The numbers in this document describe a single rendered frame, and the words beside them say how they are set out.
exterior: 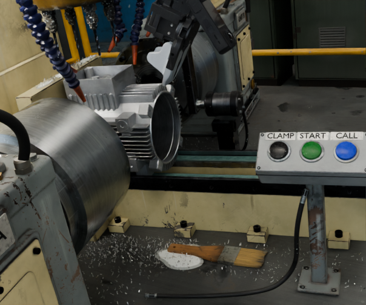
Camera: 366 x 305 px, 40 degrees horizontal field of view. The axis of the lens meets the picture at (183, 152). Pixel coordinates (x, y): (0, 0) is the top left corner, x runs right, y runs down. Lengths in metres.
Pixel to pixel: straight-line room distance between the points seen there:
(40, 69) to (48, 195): 0.63
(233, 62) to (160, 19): 0.64
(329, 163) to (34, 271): 0.44
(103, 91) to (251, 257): 0.45
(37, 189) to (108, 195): 0.21
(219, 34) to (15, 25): 0.52
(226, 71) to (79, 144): 0.75
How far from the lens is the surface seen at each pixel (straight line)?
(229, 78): 1.50
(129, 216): 1.17
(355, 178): 0.80
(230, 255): 1.02
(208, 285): 0.97
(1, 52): 1.19
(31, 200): 0.67
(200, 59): 1.32
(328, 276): 0.96
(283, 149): 0.80
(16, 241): 0.64
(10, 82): 1.20
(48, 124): 0.83
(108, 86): 1.07
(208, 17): 0.91
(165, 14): 0.93
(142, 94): 1.06
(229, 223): 1.09
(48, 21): 1.10
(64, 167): 0.78
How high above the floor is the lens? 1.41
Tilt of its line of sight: 24 degrees down
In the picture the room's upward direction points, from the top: 9 degrees counter-clockwise
